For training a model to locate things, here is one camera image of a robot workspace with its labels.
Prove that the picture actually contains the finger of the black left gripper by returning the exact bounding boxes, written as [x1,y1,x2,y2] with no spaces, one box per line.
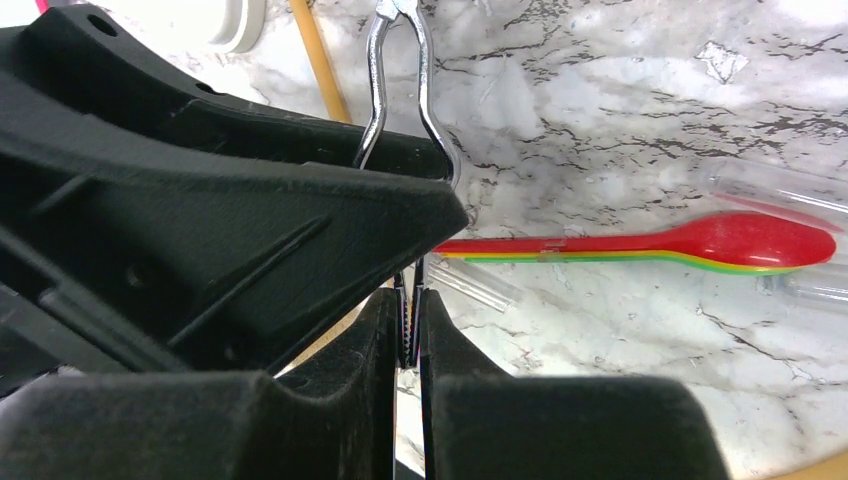
[1,5,467,394]

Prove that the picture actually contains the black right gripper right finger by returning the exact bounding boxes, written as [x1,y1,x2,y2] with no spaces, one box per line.
[419,290,728,479]

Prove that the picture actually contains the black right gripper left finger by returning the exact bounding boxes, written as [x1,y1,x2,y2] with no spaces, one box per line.
[1,289,397,479]

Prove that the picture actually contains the yellow rubber tubing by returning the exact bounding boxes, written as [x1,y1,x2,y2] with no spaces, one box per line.
[289,0,351,124]

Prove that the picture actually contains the metal crucible tongs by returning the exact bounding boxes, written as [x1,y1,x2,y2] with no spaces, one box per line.
[354,1,461,370]

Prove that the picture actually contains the small glass funnel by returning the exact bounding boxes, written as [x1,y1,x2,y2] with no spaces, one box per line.
[428,255,522,313]

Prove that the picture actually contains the white plastic bin lid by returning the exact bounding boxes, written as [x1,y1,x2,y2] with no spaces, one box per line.
[94,0,267,54]

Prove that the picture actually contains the stacked coloured plastic spoons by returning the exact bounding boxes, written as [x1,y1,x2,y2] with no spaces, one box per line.
[434,211,837,275]

